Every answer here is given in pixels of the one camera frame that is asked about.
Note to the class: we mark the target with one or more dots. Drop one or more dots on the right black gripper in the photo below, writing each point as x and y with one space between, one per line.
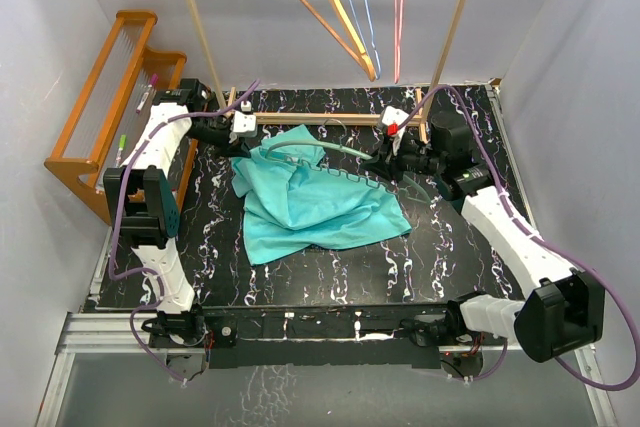
383 165

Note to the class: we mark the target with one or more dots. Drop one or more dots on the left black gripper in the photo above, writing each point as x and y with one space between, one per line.
234 149

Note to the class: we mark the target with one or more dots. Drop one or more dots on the green plastic hanger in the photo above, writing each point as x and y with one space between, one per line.
340 160

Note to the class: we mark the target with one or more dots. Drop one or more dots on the teal t shirt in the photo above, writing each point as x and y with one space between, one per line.
290 204

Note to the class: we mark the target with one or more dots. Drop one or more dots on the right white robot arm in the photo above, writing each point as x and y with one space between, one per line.
563 308

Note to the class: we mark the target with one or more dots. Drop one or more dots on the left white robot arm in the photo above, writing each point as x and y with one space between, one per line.
144 210

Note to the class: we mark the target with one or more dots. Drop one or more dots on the purple cap marker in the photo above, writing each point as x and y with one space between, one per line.
146 94

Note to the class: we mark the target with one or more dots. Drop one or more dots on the green cap marker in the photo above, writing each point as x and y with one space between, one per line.
120 150

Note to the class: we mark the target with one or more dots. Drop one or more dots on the orange wooden tiered rack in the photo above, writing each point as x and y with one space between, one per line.
105 107

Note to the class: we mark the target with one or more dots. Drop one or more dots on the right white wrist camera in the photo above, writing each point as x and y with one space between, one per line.
393 121

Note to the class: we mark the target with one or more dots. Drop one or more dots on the wooden clothes rack frame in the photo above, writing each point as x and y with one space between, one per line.
418 119

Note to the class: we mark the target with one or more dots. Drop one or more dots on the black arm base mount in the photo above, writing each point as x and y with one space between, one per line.
418 335

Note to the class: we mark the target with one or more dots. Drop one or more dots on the pink wire hanger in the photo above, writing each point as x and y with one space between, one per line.
398 32

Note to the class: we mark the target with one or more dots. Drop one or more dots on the blue wire hanger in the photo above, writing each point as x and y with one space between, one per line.
364 25

